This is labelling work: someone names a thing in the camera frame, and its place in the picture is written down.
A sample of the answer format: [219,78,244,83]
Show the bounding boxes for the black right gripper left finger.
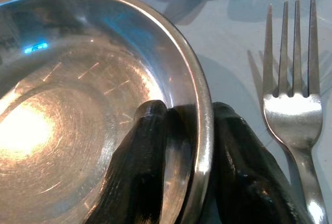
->
[88,100,168,224]

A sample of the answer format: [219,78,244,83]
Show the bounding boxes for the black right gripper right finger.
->
[212,102,313,224]

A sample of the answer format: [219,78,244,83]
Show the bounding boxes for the stainless steel bowl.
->
[0,0,215,224]

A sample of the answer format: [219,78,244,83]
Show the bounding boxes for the stainless steel fork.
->
[262,0,330,224]

